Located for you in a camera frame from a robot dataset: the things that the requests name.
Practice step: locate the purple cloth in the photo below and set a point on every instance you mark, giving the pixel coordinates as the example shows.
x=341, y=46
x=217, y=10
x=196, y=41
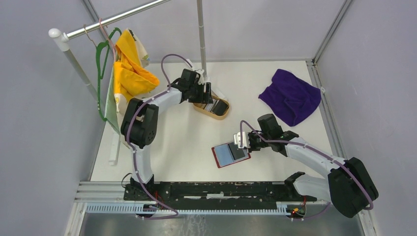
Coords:
x=291, y=99

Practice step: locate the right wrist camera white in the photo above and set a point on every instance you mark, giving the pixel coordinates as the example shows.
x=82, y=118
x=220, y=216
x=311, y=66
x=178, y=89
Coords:
x=241, y=140

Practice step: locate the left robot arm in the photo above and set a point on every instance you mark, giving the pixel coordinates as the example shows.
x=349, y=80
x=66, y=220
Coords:
x=140, y=122

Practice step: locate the white cable duct strip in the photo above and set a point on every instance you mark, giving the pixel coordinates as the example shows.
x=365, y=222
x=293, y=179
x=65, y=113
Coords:
x=141, y=208

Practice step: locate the red card holder wallet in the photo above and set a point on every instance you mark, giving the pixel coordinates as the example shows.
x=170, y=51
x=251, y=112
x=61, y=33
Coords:
x=223, y=157

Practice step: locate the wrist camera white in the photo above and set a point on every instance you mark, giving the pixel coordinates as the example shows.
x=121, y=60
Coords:
x=241, y=140
x=203, y=78

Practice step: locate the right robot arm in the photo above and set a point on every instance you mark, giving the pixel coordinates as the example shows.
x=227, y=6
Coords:
x=343, y=183

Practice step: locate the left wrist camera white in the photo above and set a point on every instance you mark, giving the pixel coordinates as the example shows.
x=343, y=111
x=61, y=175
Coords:
x=203, y=78

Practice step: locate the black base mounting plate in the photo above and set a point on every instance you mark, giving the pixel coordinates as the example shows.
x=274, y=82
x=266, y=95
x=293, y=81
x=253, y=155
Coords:
x=216, y=195

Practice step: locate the metal clothes rack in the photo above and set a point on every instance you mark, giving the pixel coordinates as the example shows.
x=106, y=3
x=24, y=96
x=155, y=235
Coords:
x=61, y=39

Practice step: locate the oval wooden tray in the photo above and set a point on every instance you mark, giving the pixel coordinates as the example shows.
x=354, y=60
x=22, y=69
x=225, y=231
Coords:
x=199, y=107

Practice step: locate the silver credit card in tray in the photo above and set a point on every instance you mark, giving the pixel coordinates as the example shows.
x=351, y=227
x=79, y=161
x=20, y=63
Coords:
x=209, y=107

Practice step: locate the green clothes hanger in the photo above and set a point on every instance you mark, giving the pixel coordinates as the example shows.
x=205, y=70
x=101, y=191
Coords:
x=109, y=113

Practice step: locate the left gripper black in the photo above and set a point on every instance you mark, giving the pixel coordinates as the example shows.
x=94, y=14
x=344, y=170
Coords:
x=202, y=99

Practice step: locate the yellow dinosaur print garment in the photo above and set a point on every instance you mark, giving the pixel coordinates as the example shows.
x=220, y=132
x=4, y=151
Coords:
x=131, y=78

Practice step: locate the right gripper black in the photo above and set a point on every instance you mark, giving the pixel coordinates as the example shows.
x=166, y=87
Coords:
x=252, y=148

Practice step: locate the black credit card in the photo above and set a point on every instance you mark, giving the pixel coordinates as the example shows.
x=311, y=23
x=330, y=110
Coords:
x=220, y=108

